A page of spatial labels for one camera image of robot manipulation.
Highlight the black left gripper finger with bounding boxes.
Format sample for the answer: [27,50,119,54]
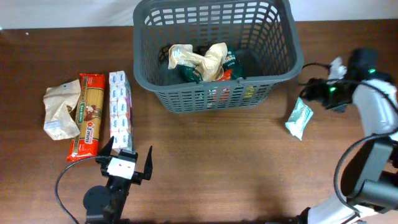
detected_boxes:
[143,146,153,180]
[98,136,114,156]

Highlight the red spaghetti packet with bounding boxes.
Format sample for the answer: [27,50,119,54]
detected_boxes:
[66,73,106,162]

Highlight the white Kleenex tissue pack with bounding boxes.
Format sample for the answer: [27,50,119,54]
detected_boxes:
[109,71,133,153]

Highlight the beige paper snack bag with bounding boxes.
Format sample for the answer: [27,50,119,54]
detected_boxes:
[43,80,81,141]

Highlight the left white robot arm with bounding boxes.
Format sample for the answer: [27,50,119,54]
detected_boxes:
[83,137,153,224]

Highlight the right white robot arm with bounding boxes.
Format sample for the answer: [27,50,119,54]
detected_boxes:
[287,48,397,224]

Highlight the grey plastic lattice basket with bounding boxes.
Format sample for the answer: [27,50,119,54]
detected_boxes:
[133,0,303,113]

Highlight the beige bag in basket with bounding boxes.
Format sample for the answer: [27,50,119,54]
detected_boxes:
[168,42,228,83]

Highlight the red snack packet in basket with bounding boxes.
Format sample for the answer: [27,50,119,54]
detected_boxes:
[215,68,233,81]

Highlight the dark green snack packet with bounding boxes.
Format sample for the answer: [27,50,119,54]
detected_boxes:
[177,46,244,84]

